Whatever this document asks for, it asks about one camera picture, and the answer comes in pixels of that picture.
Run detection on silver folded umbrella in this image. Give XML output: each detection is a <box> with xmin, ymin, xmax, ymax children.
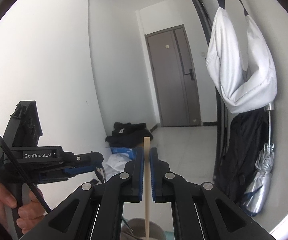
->
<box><xmin>241</xmin><ymin>102</ymin><xmax>275</xmax><ymax>217</ymax></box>

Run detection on black jacket hanging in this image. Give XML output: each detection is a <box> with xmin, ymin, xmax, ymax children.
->
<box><xmin>215</xmin><ymin>108</ymin><xmax>268</xmax><ymax>203</ymax></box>

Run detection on white tote bag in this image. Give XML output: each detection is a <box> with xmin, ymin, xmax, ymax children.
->
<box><xmin>206</xmin><ymin>8</ymin><xmax>278</xmax><ymax>114</ymax></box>

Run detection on grey door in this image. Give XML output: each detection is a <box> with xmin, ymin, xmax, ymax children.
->
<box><xmin>145</xmin><ymin>25</ymin><xmax>202</xmax><ymax>127</ymax></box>

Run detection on metal spoon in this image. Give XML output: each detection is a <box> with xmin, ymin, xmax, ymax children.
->
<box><xmin>94</xmin><ymin>164</ymin><xmax>107</xmax><ymax>184</ymax></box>

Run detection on black clothes pile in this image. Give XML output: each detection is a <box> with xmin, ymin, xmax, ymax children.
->
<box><xmin>105</xmin><ymin>122</ymin><xmax>154</xmax><ymax>148</ymax></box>

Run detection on teal plaid tablecloth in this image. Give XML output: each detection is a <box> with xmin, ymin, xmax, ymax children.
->
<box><xmin>164</xmin><ymin>231</ymin><xmax>175</xmax><ymax>240</ymax></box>

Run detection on wooden chopstick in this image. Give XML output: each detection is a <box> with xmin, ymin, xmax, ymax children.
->
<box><xmin>143</xmin><ymin>137</ymin><xmax>150</xmax><ymax>239</ymax></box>

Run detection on black cable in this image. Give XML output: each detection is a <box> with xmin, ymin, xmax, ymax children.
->
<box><xmin>0</xmin><ymin>117</ymin><xmax>52</xmax><ymax>212</ymax></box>

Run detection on white utensil holder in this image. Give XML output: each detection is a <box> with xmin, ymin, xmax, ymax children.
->
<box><xmin>120</xmin><ymin>218</ymin><xmax>166</xmax><ymax>240</ymax></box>

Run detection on blue cardboard box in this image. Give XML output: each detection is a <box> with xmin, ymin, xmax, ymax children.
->
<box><xmin>110</xmin><ymin>147</ymin><xmax>137</xmax><ymax>160</ymax></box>

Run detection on person's left hand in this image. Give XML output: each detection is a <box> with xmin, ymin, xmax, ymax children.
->
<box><xmin>0</xmin><ymin>183</ymin><xmax>45</xmax><ymax>234</ymax></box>

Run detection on black framed glass door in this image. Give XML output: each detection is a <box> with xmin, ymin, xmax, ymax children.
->
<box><xmin>181</xmin><ymin>0</ymin><xmax>229</xmax><ymax>181</ymax></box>

